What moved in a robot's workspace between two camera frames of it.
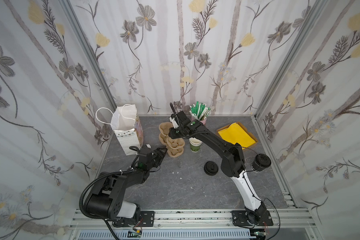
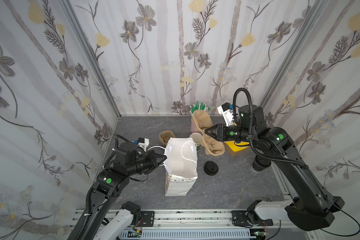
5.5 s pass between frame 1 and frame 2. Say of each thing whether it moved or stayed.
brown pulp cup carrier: moved
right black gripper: moved
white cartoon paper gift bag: moved
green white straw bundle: stayed
